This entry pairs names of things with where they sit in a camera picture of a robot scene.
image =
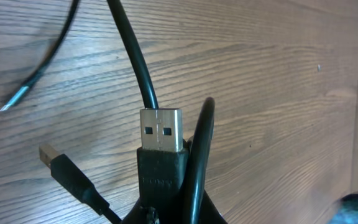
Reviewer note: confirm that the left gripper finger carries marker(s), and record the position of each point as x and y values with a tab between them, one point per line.
347	212

